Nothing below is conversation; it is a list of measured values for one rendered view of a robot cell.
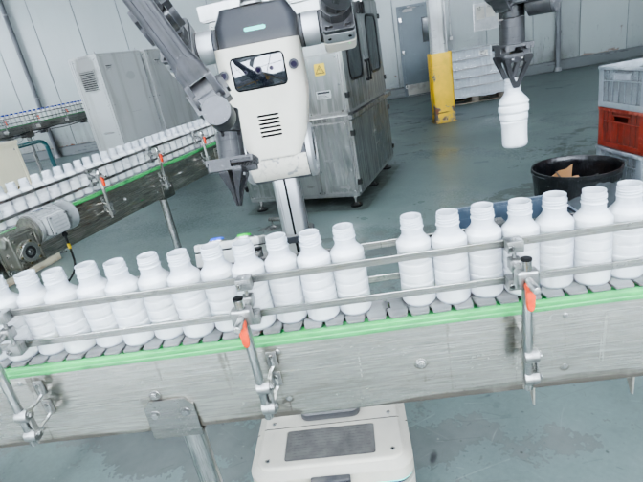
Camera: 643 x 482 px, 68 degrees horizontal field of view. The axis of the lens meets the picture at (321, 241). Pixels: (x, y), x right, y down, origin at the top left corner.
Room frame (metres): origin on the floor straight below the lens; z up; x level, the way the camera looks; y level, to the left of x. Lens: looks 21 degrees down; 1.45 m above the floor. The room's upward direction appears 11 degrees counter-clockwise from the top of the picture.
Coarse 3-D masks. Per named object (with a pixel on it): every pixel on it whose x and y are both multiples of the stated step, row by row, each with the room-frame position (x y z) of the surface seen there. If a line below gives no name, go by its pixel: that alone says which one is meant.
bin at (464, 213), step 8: (536, 200) 1.30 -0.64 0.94; (456, 208) 1.33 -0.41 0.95; (464, 208) 1.33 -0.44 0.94; (496, 208) 1.32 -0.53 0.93; (504, 208) 1.31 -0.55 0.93; (536, 208) 1.30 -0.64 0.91; (568, 208) 1.19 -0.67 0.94; (464, 216) 1.33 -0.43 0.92; (496, 216) 1.32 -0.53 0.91; (504, 216) 1.31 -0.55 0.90; (536, 216) 1.30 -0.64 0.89; (464, 224) 1.33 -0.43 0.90; (632, 384) 0.77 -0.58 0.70; (632, 392) 0.77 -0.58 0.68
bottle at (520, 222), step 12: (516, 204) 0.75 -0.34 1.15; (528, 204) 0.72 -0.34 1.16; (516, 216) 0.72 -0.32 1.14; (528, 216) 0.72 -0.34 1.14; (504, 228) 0.73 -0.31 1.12; (516, 228) 0.72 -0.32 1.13; (528, 228) 0.71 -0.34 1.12; (504, 252) 0.73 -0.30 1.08; (528, 252) 0.71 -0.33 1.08; (504, 264) 0.73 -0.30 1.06; (504, 288) 0.74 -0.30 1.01
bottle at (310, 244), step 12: (300, 240) 0.76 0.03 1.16; (312, 240) 0.75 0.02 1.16; (300, 252) 0.77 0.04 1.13; (312, 252) 0.75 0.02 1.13; (324, 252) 0.76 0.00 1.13; (300, 264) 0.75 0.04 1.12; (312, 264) 0.74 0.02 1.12; (324, 264) 0.75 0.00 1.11; (300, 276) 0.76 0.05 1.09; (312, 276) 0.74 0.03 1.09; (324, 276) 0.75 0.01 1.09; (312, 288) 0.74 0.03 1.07; (324, 288) 0.74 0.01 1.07; (312, 300) 0.75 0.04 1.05; (312, 312) 0.75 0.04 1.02; (324, 312) 0.74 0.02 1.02; (336, 312) 0.75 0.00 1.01
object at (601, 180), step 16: (544, 160) 2.68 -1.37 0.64; (560, 160) 2.69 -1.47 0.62; (576, 160) 2.66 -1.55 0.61; (592, 160) 2.60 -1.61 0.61; (608, 160) 2.52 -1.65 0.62; (544, 176) 2.40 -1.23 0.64; (592, 176) 2.26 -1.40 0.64; (608, 176) 2.26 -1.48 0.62; (576, 192) 2.29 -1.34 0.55; (608, 192) 2.28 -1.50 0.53; (576, 208) 2.30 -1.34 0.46
